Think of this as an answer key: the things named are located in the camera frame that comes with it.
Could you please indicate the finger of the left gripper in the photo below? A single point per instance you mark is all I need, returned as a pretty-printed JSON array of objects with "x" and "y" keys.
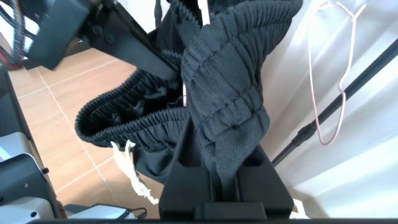
[{"x": 136, "y": 46}]

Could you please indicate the black clothes rack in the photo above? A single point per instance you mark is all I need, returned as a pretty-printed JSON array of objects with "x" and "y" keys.
[{"x": 367, "y": 76}]

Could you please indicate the beige curtain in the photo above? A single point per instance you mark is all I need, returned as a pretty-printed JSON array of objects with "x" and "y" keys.
[{"x": 357, "y": 171}]

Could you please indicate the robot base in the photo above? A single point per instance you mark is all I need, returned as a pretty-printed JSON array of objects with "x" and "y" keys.
[{"x": 18, "y": 180}]

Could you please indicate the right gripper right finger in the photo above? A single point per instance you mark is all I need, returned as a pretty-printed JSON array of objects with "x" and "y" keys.
[{"x": 267, "y": 186}]

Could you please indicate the black shorts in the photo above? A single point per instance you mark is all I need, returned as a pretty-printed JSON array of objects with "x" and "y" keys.
[{"x": 224, "y": 77}]

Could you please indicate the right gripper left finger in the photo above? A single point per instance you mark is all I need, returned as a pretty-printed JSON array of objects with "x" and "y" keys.
[{"x": 186, "y": 186}]

